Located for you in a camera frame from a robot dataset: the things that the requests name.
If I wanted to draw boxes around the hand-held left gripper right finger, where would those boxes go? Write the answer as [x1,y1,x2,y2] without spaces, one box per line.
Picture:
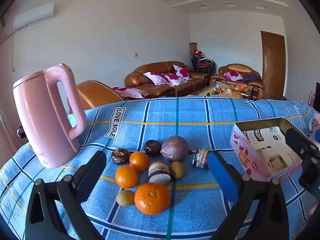
[207,151,290,240]

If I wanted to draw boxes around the pink cartoon cup with lid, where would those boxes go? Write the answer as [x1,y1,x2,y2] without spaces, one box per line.
[309,113,320,140]

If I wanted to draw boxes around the dark snack packet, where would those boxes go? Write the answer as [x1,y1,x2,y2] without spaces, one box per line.
[192,148,210,170]

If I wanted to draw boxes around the purple blanket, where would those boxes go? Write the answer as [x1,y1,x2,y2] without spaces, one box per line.
[241,74,263,83]

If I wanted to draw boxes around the wooden coffee table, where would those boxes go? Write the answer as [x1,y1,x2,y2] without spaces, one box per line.
[190,81,250,98]

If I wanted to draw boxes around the pink tin box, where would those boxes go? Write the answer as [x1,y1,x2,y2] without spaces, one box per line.
[229,117,304,183]

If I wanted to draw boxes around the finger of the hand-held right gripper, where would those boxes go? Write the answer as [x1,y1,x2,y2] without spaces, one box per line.
[298,156,320,193]
[285,128,320,159]

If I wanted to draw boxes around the large purple passion fruit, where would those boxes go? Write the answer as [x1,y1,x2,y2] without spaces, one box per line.
[161,135,189,162]

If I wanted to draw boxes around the purple white cake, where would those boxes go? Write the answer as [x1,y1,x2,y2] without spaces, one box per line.
[148,160,171,184]

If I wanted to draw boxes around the brown leather armchair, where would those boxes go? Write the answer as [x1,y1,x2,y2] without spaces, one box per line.
[209,64,265,100]

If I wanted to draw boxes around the pink plastic chair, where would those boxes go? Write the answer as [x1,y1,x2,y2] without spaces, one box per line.
[12,64,87,168]

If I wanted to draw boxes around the tall patterned cylinder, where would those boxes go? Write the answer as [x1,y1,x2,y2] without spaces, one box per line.
[189,42,198,60]

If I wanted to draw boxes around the large orange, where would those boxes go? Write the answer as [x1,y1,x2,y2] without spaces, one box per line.
[134,182,171,216]

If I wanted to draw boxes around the blue checked blanket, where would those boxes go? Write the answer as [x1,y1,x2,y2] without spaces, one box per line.
[0,96,320,240]

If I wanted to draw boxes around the white air conditioner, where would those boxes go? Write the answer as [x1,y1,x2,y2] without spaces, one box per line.
[13,2,55,30]

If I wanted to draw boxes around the orange leather chair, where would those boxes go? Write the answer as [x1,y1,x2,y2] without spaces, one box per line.
[67,79,124,110]

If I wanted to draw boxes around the dark candy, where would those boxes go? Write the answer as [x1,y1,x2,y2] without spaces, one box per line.
[143,140,162,156]

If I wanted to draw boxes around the stack of dark chairs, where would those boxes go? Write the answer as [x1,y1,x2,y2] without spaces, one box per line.
[191,55,217,75]

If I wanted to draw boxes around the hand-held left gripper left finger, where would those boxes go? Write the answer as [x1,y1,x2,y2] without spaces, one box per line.
[25,151,108,240]

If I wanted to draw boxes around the small orange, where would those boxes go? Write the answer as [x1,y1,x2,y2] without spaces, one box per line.
[129,151,150,172]
[115,165,139,189]

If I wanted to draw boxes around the brown pastry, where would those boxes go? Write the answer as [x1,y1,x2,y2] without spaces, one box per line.
[111,148,130,165]

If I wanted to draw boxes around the brown leather sofa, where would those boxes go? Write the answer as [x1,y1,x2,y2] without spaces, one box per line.
[124,61,210,98]

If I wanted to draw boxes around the brown kiwi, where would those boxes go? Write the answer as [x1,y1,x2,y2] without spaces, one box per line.
[116,189,135,207]
[169,161,185,180]

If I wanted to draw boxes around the brown wooden door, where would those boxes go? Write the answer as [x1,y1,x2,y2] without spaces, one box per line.
[260,31,286,99]

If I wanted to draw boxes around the white pillow magenta flowers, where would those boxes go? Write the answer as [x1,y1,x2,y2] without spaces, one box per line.
[142,72,170,86]
[224,71,243,81]
[164,73,187,87]
[172,64,192,80]
[112,86,150,100]

